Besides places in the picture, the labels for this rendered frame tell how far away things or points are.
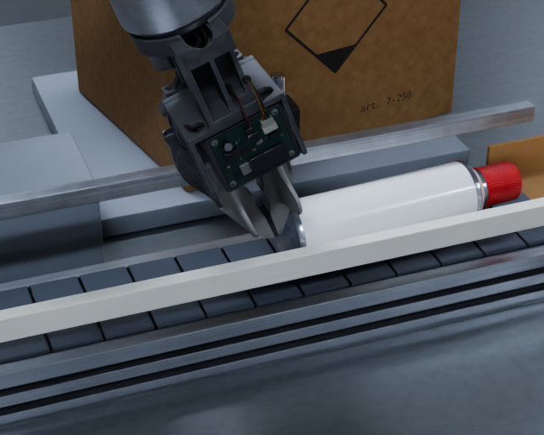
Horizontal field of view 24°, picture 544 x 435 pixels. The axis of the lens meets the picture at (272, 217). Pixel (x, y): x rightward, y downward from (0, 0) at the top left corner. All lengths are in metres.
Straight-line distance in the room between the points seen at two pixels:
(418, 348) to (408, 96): 0.33
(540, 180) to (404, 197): 0.25
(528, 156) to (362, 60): 0.18
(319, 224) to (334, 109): 0.25
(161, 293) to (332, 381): 0.15
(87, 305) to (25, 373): 0.06
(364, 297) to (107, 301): 0.20
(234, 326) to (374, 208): 0.14
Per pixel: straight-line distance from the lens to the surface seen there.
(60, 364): 0.90
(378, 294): 0.96
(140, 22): 0.80
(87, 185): 0.93
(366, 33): 1.16
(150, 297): 0.90
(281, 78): 1.00
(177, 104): 0.85
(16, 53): 1.46
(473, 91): 1.36
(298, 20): 1.11
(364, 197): 0.97
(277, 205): 0.94
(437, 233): 0.97
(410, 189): 0.98
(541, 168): 1.22
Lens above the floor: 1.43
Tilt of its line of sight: 32 degrees down
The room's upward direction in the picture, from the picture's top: straight up
